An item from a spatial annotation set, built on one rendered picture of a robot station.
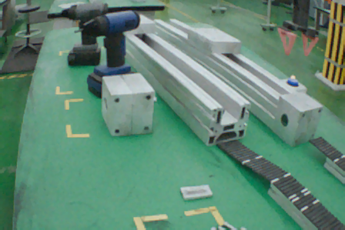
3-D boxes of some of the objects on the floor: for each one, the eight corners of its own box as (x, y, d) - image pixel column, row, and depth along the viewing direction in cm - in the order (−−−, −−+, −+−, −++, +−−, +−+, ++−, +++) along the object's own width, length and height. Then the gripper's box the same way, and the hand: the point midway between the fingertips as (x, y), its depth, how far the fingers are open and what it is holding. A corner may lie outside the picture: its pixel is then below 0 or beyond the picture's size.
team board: (208, 12, 688) (213, -62, 606) (224, 12, 717) (228, -59, 635) (262, 31, 583) (267, -57, 501) (276, 31, 612) (280, -52, 530)
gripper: (293, 7, 77) (289, 58, 84) (321, 14, 83) (316, 59, 90) (279, 1, 83) (275, 51, 90) (307, 8, 89) (303, 51, 95)
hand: (296, 52), depth 89 cm, fingers open, 9 cm apart
